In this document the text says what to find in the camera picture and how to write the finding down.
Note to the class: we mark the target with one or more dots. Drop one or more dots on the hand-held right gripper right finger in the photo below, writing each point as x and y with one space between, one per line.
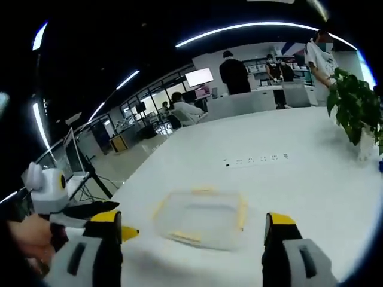
287 260

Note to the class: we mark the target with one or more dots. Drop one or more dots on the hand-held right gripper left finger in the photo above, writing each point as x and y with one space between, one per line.
89 257

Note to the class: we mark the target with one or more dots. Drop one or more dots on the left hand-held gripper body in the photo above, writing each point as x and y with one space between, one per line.
49 191

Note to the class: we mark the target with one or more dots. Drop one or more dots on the person's left hand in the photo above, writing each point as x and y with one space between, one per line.
33 239

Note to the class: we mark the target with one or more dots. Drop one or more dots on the black tripod stand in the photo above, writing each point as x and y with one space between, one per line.
98 182

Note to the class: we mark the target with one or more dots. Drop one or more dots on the open laptop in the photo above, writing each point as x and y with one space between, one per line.
73 158

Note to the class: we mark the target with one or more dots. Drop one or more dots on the clear plastic container yellow clips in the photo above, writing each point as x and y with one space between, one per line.
200 218

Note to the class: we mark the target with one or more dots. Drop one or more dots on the yellow cabinet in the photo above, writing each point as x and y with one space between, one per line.
119 143

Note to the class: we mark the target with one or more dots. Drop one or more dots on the table socket strip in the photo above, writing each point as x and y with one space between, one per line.
257 160

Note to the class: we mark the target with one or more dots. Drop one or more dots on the white plant pot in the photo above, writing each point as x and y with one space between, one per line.
366 146

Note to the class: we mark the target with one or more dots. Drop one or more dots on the green potted plant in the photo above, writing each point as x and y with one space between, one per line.
356 101

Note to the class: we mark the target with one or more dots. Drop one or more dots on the curved ceiling light strip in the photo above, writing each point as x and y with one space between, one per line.
254 28

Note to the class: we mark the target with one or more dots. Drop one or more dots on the wall monitor screen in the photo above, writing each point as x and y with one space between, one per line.
199 77

